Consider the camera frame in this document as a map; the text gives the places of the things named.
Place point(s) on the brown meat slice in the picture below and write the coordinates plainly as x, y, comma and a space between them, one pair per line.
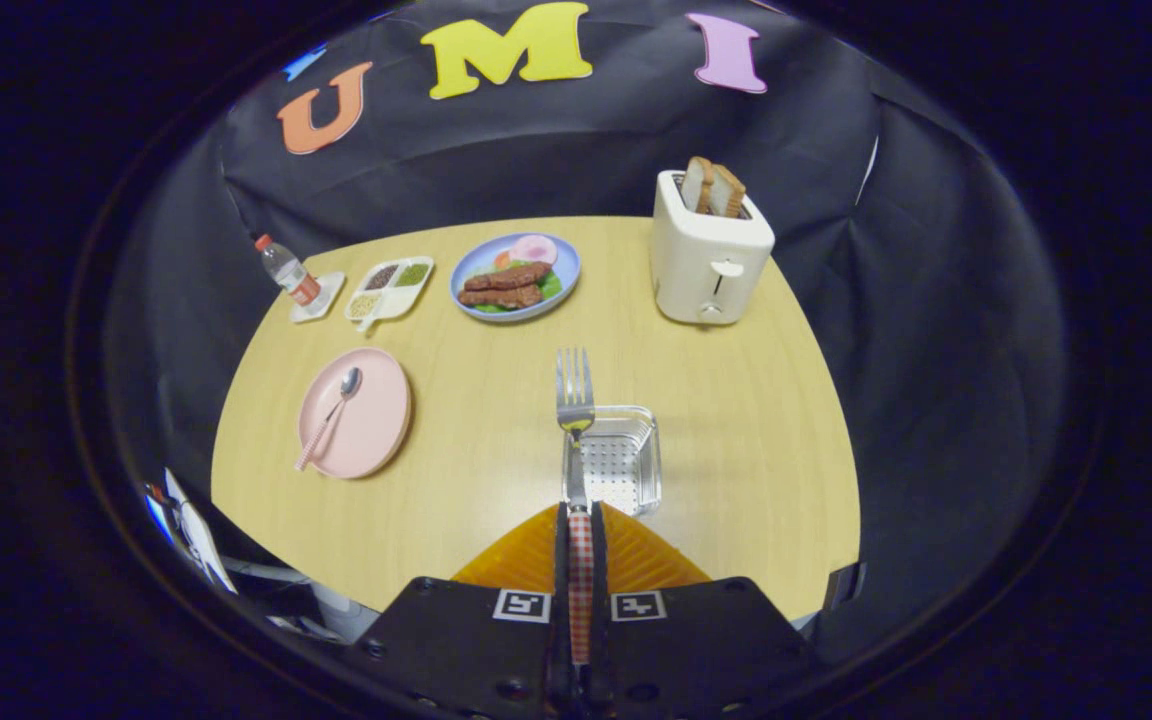
511, 277
501, 297

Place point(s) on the dark red beans pile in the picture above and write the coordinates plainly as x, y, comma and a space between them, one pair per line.
382, 277

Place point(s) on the green beans pile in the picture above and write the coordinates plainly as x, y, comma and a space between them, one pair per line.
412, 274

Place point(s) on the white divided tray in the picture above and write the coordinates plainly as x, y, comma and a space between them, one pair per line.
391, 300

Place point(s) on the clear plastic container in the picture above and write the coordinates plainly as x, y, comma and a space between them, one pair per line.
626, 470

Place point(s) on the white toaster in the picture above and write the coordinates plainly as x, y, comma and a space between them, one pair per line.
701, 260

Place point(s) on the pink ham slice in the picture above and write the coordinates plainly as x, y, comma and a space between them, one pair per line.
534, 249

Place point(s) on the white paper sheet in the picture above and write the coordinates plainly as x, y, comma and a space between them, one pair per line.
201, 540

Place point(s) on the yellow soybeans pile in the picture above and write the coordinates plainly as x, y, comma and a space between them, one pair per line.
366, 304

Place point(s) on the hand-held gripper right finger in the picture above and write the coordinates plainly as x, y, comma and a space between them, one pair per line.
599, 560

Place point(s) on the blue dinner plate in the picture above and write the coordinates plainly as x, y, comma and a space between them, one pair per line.
471, 265

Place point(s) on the pink round plate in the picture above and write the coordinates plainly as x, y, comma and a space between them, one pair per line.
376, 420

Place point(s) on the white square coaster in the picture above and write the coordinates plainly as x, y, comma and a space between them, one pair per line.
328, 297

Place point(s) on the toast bread slice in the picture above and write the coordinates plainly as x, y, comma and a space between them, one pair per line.
696, 185
728, 192

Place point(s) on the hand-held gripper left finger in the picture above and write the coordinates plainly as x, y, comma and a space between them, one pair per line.
562, 560

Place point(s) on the clear plastic water bottle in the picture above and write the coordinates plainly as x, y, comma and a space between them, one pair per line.
286, 270

